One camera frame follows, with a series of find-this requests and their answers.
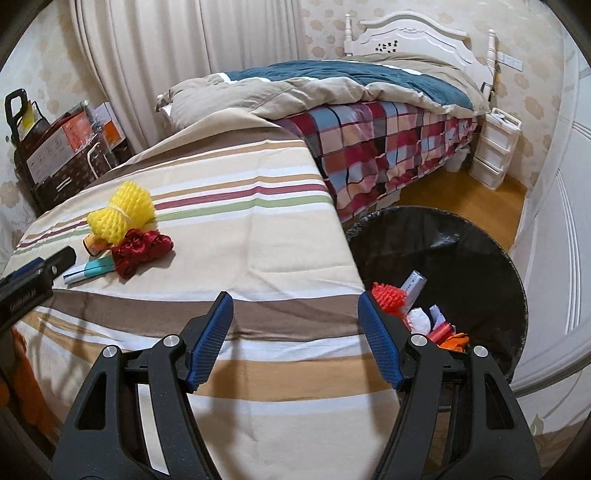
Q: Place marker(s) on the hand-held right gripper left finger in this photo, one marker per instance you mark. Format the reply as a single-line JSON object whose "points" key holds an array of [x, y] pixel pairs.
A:
{"points": [[210, 341]]}

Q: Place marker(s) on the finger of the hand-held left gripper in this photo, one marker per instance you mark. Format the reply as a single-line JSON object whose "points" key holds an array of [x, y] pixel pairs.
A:
{"points": [[25, 297], [23, 274]]}

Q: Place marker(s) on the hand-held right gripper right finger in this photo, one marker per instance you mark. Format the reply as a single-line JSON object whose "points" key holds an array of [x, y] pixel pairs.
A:
{"points": [[381, 341]]}

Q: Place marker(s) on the white tissue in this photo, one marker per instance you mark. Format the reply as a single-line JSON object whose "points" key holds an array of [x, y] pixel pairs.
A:
{"points": [[419, 321]]}

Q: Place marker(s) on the red foam fruit net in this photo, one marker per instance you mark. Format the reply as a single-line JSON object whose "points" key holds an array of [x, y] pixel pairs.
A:
{"points": [[388, 297]]}

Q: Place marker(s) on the small white box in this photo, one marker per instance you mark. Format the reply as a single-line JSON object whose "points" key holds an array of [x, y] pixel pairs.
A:
{"points": [[76, 277]]}

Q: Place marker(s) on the white paper scrap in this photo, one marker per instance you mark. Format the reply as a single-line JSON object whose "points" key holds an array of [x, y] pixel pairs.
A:
{"points": [[437, 314]]}

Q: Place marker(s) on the white grey packet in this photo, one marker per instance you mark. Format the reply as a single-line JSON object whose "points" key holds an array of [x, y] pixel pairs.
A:
{"points": [[415, 286]]}

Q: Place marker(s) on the orange plastic bag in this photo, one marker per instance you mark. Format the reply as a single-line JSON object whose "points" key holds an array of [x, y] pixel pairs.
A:
{"points": [[455, 344]]}

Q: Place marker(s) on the teal packet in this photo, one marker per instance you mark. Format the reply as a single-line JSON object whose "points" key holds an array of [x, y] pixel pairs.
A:
{"points": [[100, 267]]}

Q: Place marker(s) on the black trash bin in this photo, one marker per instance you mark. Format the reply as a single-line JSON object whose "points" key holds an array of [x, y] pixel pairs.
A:
{"points": [[461, 258]]}

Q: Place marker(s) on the orange cloth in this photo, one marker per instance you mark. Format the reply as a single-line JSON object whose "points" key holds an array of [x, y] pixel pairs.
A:
{"points": [[27, 383]]}

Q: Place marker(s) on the brown patterned shopping trolley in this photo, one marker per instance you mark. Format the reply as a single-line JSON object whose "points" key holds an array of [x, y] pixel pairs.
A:
{"points": [[60, 180]]}

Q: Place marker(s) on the dark red crumpled wrapper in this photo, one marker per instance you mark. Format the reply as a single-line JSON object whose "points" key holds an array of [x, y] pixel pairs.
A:
{"points": [[141, 251]]}

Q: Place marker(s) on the yellow foam fruit net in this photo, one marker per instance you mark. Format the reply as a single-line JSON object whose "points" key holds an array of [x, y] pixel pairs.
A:
{"points": [[122, 212]]}

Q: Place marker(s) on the white cardboard box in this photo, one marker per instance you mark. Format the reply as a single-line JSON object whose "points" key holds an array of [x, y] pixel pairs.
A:
{"points": [[46, 154]]}

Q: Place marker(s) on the red cardboard box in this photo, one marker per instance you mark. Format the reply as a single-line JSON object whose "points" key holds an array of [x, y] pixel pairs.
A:
{"points": [[77, 131]]}

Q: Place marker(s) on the yellow tag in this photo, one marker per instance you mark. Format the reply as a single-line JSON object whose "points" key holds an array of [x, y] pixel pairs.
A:
{"points": [[30, 115]]}

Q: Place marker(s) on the orange white box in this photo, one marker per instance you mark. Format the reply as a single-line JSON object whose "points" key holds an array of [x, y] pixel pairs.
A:
{"points": [[111, 127]]}

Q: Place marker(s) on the plaid bed sheet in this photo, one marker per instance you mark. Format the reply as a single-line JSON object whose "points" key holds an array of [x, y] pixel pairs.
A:
{"points": [[369, 147]]}

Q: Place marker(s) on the white plastic basket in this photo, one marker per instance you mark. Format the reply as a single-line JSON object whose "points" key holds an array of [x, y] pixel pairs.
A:
{"points": [[458, 160]]}

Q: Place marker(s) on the white panelled door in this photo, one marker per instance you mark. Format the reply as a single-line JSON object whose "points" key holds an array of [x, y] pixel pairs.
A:
{"points": [[558, 230]]}

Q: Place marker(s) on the white plastic drawer unit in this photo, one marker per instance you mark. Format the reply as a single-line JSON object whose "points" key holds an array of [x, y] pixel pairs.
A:
{"points": [[491, 152]]}

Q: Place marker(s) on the beige teal duvet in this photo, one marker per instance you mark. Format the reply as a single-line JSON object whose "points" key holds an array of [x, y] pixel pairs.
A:
{"points": [[300, 92]]}

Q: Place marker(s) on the white curtain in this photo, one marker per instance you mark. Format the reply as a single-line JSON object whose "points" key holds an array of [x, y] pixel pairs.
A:
{"points": [[161, 46]]}

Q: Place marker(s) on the white bed headboard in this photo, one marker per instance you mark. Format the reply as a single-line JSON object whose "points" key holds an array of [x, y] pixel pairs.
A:
{"points": [[415, 34]]}

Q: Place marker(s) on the white wall switch plate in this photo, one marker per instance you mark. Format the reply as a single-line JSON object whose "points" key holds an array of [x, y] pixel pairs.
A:
{"points": [[510, 61]]}

